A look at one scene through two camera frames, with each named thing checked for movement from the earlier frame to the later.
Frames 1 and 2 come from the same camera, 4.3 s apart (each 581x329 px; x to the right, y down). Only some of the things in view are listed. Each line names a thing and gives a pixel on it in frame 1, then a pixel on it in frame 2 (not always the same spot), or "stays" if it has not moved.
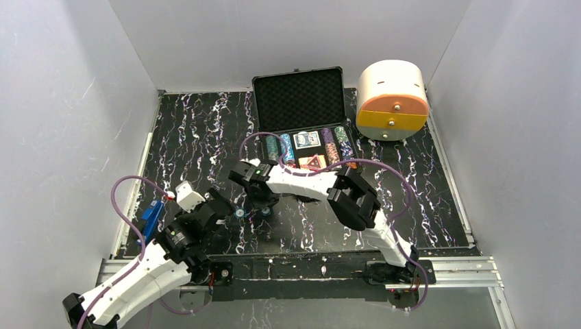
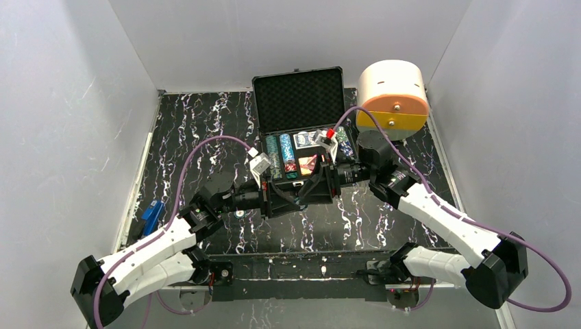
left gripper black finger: (222, 201) → (280, 203)
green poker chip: (240, 213) stays
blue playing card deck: (306, 140) stays
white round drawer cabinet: (392, 100) stays
